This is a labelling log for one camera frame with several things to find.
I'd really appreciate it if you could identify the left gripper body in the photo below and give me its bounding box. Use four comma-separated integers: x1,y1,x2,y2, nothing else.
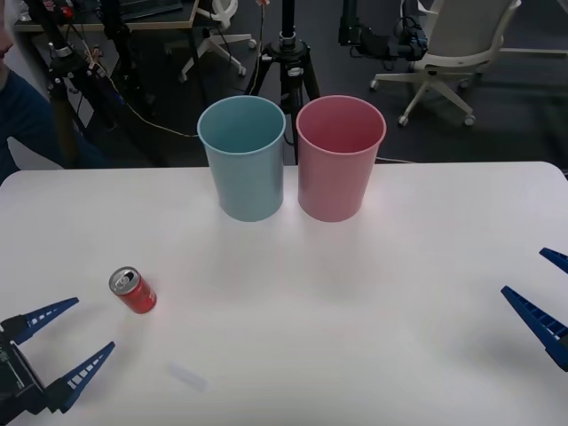
0,330,59,422

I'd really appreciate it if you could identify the red drink can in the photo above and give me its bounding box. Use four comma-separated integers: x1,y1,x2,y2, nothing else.
107,265,158,315

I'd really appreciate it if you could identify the black tripod with silver collar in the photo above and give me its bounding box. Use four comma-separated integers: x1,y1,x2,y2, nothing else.
245,0,321,166

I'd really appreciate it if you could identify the wooden-edged desk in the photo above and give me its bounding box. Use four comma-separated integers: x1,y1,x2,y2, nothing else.
12,0,200,33

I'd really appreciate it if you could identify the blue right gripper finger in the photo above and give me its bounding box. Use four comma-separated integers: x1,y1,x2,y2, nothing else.
500,285,568,373
538,247,568,274

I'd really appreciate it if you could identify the person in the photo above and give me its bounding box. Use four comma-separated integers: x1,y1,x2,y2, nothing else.
0,0,110,172

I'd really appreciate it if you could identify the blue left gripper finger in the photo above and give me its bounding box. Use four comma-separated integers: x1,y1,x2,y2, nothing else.
43,340,116,414
0,296,81,348

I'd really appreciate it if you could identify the pale blue plastic bin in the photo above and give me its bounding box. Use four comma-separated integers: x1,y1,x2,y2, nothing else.
197,94,287,223

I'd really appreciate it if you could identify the white office chair grey seat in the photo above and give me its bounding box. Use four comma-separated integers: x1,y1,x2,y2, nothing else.
369,0,523,128

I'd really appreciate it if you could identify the pink plastic bin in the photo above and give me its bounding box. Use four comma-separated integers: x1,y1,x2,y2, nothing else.
296,93,388,223

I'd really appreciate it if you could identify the black machine with cables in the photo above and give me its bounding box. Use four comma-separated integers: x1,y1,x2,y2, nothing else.
338,0,430,62

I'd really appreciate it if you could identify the black tripod with taped cables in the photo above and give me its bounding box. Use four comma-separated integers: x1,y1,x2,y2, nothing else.
30,0,172,169

